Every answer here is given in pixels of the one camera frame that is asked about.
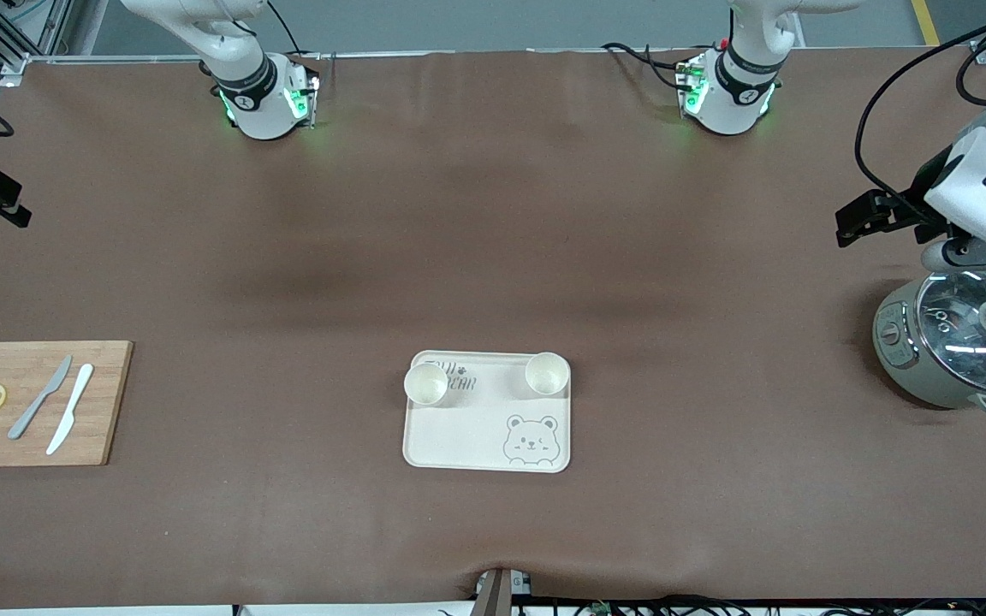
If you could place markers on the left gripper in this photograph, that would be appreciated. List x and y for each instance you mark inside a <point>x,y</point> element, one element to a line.
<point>910,210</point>

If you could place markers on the white plastic cup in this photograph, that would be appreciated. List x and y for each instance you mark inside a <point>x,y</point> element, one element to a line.
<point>425,384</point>
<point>547,374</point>

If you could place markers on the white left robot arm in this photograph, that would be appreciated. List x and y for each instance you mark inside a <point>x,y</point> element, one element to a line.
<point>733,103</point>

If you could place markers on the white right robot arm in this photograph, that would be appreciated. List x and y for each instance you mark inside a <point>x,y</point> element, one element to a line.
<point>258,103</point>

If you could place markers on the grey-green electric cooking pot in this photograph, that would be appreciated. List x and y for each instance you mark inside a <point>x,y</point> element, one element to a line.
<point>899,359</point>

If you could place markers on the glass pot lid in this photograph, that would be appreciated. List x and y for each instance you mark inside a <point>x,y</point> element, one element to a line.
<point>972,334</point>

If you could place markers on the grey plastic knife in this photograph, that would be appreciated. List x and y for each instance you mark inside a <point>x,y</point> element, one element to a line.
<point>39,400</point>

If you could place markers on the white plastic knife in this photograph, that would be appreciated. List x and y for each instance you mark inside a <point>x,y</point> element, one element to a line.
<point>71,411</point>

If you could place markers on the wooden cutting board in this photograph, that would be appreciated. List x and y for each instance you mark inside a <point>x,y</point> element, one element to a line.
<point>108,411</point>

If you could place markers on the brown table cover mat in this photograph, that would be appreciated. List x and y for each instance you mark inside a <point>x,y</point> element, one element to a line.
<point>493,214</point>

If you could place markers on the cream bear print tray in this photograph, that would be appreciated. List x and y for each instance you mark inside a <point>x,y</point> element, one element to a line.
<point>476,436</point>

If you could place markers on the aluminium frame profile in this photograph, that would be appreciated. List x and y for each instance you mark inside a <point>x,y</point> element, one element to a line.
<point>14,38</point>

